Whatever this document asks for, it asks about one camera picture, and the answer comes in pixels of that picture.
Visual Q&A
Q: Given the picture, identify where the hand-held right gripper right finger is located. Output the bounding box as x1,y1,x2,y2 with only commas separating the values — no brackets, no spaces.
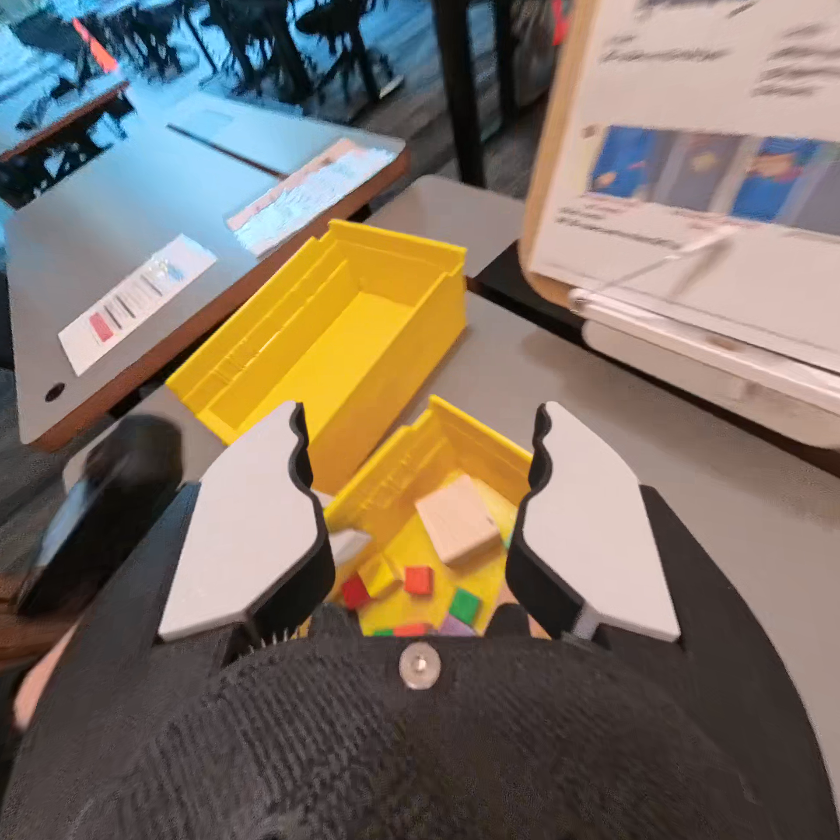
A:
505,400,682,644

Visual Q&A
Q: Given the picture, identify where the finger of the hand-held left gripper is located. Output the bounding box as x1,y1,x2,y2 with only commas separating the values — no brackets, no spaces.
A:
328,530,373,567

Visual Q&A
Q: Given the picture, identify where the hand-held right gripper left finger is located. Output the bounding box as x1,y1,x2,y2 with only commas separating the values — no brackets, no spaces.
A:
157,400,337,647

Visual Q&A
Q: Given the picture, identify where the yellow plastic box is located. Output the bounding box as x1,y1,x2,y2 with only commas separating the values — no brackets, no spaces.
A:
298,395,552,639
165,218,468,494

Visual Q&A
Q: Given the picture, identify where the pile of wooden cubes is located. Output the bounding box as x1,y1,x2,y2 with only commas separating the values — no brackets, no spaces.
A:
328,474,526,637

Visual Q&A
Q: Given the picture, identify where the person's left forearm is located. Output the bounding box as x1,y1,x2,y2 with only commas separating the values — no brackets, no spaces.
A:
12,646,76,732

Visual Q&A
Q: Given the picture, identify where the white paper with red label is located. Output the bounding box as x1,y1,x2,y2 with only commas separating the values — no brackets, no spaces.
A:
58,234,217,377

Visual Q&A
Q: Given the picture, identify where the white board stand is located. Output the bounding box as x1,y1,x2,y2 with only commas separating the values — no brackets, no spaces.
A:
570,223,840,450

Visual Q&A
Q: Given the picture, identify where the grey table with wooden edge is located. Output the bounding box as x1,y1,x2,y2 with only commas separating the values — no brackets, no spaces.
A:
3,92,411,454

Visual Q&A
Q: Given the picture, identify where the paper in clear sleeve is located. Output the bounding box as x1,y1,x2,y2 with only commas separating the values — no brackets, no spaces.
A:
226,138,398,257

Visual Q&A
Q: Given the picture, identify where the printed sheet on wooden board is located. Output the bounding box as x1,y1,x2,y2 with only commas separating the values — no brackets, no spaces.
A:
521,0,840,371

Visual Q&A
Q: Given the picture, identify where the orange strip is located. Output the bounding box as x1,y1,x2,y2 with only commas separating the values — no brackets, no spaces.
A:
72,18,120,74

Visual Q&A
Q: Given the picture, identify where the black table leg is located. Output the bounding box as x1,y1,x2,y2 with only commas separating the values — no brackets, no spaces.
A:
433,0,488,188

